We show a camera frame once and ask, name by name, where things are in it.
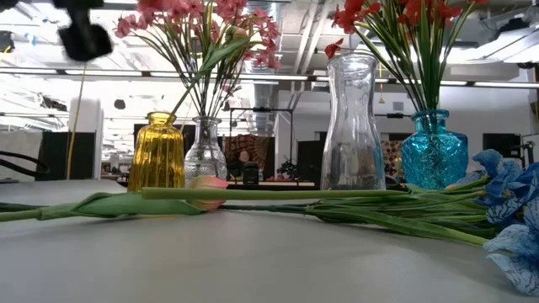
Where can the black partition panel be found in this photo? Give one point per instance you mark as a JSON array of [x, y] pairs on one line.
[[59, 155]]

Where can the black round ceiling lamp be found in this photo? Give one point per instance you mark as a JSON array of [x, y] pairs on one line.
[[119, 104]]

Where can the silver ceiling air duct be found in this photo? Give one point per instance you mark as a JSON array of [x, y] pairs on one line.
[[263, 105]]

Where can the tall clear glass carafe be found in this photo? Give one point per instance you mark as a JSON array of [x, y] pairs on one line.
[[353, 126]]

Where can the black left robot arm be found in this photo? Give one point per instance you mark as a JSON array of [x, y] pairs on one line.
[[80, 3]]

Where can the blue artificial flower bunch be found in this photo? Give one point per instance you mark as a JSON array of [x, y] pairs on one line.
[[490, 162]]

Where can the dark patterned cloth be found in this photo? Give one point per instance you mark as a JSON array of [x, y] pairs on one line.
[[248, 145]]

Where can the wooden desk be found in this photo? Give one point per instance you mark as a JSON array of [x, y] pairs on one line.
[[290, 184]]

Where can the green stems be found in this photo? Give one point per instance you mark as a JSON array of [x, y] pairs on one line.
[[379, 219]]

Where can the black chair back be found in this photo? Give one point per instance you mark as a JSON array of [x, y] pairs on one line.
[[251, 173]]

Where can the black wall monitor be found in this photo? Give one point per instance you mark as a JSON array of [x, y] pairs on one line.
[[501, 145]]

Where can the black cabinet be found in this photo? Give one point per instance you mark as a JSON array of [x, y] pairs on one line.
[[311, 160]]

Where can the person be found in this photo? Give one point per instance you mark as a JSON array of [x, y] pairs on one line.
[[244, 156]]

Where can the small clear cut-glass vase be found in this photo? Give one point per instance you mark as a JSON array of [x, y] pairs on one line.
[[205, 155]]

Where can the long ceiling light strip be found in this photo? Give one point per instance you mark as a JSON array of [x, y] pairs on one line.
[[497, 83]]

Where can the blue textured glass vase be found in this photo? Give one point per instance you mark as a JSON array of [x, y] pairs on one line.
[[433, 155]]

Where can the yellow ribbed glass vase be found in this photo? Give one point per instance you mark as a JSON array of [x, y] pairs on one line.
[[156, 160]]

